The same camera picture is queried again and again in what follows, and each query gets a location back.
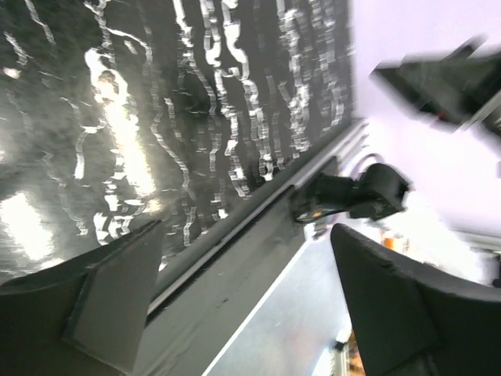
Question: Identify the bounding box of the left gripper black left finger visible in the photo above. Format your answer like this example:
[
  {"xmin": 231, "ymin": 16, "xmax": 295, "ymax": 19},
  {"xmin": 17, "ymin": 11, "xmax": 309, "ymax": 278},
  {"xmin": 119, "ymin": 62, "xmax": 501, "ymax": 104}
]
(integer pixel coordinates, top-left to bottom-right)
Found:
[{"xmin": 1, "ymin": 220, "xmax": 164, "ymax": 375}]

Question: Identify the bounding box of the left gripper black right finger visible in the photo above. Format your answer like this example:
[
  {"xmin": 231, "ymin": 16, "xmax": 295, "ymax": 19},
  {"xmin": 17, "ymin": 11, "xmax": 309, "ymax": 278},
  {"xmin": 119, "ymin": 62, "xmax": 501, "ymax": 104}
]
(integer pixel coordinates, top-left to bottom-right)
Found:
[{"xmin": 330, "ymin": 224, "xmax": 500, "ymax": 376}]

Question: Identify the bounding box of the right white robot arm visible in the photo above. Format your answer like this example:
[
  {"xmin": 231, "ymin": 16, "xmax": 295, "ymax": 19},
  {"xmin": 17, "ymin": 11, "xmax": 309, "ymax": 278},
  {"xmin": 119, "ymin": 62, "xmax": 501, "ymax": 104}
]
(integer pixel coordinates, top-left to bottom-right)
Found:
[{"xmin": 290, "ymin": 38, "xmax": 500, "ymax": 224}]

